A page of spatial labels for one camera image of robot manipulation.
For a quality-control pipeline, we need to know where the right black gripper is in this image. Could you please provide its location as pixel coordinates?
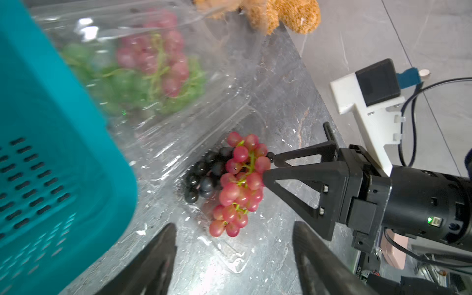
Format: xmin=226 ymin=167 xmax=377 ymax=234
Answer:
xmin=263 ymin=122 xmax=472 ymax=253

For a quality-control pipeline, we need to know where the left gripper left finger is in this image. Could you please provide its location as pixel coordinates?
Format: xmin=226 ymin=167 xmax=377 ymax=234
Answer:
xmin=97 ymin=223 xmax=177 ymax=295

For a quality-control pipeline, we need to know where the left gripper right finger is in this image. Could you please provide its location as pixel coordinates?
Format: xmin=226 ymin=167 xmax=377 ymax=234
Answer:
xmin=292 ymin=221 xmax=376 ymax=295

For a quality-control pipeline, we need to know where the red grape bunch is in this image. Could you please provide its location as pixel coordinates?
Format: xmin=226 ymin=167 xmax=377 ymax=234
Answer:
xmin=115 ymin=9 xmax=191 ymax=100
xmin=209 ymin=132 xmax=274 ymax=238

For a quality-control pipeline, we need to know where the teal plastic basket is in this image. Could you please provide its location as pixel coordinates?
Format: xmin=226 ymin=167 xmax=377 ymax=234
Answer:
xmin=1 ymin=1 xmax=138 ymax=295

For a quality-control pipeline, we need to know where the clear clamshell container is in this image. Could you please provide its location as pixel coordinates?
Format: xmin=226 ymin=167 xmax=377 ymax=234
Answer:
xmin=136 ymin=105 xmax=290 ymax=277
xmin=25 ymin=1 xmax=263 ymax=181

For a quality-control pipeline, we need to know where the pink pad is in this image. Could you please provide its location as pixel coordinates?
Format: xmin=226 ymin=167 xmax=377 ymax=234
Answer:
xmin=381 ymin=229 xmax=409 ymax=270

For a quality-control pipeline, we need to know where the brown teddy bear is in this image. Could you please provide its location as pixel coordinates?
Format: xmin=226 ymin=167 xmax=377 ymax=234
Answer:
xmin=192 ymin=0 xmax=321 ymax=35

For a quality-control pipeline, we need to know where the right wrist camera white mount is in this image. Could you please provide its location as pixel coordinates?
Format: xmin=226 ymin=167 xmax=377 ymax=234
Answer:
xmin=329 ymin=58 xmax=432 ymax=178

